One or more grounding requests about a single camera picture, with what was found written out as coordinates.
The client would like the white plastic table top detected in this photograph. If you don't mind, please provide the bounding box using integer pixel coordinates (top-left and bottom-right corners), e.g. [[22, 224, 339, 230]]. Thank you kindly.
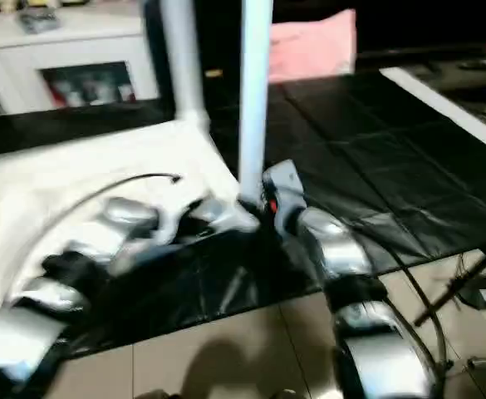
[[0, 116, 265, 335]]

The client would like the black work mat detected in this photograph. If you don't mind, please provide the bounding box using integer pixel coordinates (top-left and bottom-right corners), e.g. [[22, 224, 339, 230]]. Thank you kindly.
[[0, 71, 486, 360]]

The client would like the pink pillow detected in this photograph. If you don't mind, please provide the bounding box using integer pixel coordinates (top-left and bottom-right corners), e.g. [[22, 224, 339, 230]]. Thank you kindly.
[[268, 8, 359, 84]]

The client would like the black furniture with yellow label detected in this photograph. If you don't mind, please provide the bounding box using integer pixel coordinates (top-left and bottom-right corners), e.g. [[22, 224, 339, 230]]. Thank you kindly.
[[143, 0, 486, 84]]

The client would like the black tripod stand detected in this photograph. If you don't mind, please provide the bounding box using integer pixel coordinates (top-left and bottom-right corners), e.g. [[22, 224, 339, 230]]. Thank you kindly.
[[413, 248, 486, 328]]

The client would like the white cabinet with glass doors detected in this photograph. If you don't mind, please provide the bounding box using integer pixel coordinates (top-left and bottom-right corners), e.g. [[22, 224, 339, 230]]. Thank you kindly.
[[0, 0, 164, 119]]

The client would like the dark low tv bench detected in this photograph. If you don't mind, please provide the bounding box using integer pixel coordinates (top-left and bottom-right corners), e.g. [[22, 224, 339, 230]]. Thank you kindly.
[[355, 46, 486, 94]]

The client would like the black power adapter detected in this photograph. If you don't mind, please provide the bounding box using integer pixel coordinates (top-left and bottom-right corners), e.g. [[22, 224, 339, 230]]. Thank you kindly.
[[461, 274, 486, 312]]

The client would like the dark ornament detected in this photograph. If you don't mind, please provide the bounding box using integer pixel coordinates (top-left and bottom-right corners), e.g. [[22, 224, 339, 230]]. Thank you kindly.
[[17, 8, 62, 34]]

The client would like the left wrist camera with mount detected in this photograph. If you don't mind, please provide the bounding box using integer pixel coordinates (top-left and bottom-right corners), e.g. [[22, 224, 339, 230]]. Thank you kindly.
[[164, 193, 256, 247]]

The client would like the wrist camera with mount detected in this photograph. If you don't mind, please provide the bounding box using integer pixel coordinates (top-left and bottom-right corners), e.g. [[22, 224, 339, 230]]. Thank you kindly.
[[164, 193, 256, 247], [262, 160, 307, 227]]

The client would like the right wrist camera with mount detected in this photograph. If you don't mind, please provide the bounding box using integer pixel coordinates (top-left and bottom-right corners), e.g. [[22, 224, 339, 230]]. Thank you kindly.
[[262, 160, 307, 227]]

